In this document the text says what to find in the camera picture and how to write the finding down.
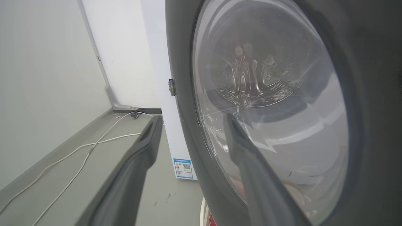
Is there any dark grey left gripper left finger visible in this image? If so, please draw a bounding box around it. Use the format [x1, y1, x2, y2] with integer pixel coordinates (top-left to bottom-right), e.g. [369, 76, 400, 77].
[75, 115, 163, 226]

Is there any white cable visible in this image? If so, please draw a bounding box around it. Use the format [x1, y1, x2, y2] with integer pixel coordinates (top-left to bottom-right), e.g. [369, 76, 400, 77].
[0, 132, 142, 214]
[31, 111, 154, 226]

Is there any white laundry basket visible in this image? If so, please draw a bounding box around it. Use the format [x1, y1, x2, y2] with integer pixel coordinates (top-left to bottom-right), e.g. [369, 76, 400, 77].
[200, 196, 218, 226]

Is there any white washing machine body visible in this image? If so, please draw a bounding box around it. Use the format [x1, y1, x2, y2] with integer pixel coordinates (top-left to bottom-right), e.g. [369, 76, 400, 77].
[139, 0, 198, 180]

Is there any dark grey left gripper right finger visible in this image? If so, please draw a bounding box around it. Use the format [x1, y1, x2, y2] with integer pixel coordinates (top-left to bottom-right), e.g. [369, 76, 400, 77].
[222, 113, 312, 226]

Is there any blue energy label sticker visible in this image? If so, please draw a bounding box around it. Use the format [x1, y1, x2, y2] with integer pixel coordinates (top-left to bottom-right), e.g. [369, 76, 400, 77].
[173, 158, 193, 180]

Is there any grey round washing machine door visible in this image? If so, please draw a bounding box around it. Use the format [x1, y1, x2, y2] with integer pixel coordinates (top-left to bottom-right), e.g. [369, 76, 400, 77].
[165, 0, 402, 226]

